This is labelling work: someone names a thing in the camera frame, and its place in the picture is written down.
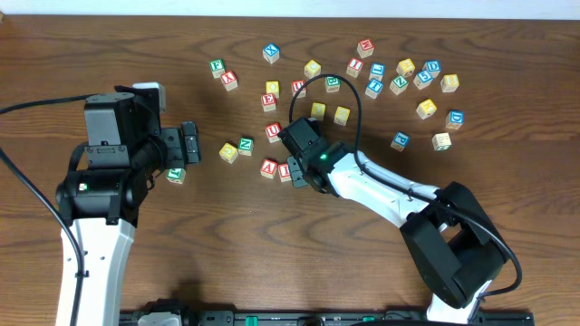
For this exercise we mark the green F block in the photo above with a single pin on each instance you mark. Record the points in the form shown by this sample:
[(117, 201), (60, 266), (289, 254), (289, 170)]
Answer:
[(217, 68)]

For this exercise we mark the green Z block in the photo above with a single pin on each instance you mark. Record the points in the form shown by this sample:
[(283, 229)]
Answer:
[(399, 84)]

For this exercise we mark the green B block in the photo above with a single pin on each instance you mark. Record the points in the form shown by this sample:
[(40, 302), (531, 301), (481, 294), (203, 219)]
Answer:
[(332, 84)]

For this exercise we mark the blue d block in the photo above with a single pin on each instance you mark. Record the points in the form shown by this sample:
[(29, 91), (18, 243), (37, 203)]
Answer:
[(455, 119), (432, 67)]

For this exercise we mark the red u block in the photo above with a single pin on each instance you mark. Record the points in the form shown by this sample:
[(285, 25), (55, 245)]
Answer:
[(272, 131), (298, 88)]

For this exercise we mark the blue D block upper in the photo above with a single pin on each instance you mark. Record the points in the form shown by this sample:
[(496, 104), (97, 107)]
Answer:
[(432, 67)]

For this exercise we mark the blue S block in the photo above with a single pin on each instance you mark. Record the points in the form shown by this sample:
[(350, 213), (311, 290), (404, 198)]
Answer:
[(422, 79)]

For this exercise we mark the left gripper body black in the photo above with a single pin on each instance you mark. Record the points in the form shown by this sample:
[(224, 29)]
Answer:
[(188, 143)]

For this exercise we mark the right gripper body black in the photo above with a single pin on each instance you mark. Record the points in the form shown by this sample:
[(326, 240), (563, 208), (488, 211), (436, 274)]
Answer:
[(296, 169)]

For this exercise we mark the yellow block top right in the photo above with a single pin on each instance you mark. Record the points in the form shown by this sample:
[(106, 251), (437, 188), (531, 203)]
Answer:
[(405, 68)]

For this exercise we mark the yellow 2 block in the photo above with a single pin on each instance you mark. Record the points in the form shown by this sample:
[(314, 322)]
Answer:
[(229, 153)]

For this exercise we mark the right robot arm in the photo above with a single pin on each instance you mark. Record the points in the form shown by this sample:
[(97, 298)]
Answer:
[(455, 247)]

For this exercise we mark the green N block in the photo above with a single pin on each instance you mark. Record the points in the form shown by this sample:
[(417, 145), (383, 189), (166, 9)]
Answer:
[(245, 146)]

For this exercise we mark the red A block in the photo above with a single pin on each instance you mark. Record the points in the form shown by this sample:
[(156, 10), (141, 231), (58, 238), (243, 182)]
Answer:
[(268, 168)]

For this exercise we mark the red U block upper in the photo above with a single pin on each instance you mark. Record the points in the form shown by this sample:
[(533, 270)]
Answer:
[(298, 88)]

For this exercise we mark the yellow block centre left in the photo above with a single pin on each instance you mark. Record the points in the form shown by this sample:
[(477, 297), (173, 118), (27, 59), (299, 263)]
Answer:
[(318, 111)]

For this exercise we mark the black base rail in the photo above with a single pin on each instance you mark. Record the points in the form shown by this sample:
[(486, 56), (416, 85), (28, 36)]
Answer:
[(229, 318)]

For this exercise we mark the plain white wooden block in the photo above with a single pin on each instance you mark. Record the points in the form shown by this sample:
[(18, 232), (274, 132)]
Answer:
[(441, 141)]

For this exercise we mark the blue P block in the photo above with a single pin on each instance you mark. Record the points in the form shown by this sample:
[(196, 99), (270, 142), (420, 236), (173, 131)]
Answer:
[(400, 141)]

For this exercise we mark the blue T block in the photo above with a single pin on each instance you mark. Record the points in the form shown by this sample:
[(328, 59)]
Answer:
[(374, 88)]

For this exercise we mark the green J block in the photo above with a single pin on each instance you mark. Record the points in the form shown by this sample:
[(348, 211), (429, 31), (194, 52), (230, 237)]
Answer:
[(176, 175)]

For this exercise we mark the blue L block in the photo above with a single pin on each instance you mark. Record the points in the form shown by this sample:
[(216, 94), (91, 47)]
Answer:
[(377, 71)]

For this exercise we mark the blue X block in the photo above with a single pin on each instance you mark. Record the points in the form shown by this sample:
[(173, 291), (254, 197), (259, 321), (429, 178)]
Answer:
[(271, 53)]

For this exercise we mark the red U block lower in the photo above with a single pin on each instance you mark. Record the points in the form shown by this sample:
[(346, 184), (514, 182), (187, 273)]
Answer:
[(272, 131)]

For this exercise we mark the red W block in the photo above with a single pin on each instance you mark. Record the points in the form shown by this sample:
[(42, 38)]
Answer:
[(365, 48)]

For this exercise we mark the red E block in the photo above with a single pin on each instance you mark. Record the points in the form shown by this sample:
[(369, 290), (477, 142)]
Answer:
[(268, 101)]

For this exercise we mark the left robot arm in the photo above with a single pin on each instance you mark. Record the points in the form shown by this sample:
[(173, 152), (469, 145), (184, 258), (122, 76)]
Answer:
[(108, 178)]

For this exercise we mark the yellow block top centre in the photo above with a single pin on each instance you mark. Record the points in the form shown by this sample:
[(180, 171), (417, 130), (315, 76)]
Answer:
[(312, 69)]

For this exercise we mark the yellow block centre right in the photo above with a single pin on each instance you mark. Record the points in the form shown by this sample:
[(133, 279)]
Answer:
[(341, 115)]

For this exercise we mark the yellow block upper left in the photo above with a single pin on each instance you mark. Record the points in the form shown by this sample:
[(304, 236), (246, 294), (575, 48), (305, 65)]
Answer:
[(273, 87)]

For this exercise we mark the red Y block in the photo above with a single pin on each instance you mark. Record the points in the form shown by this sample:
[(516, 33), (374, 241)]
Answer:
[(229, 80)]

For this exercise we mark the blue D block right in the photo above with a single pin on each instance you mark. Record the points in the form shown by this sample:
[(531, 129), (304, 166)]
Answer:
[(455, 119)]

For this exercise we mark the red i block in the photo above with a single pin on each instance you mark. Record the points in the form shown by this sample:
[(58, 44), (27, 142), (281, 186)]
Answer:
[(284, 172), (354, 67)]

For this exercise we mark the yellow B block far right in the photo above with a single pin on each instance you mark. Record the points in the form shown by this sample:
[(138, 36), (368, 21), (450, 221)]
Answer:
[(449, 83)]

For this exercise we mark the yellow block right middle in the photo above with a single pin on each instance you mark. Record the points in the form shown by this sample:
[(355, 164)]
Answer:
[(426, 109)]

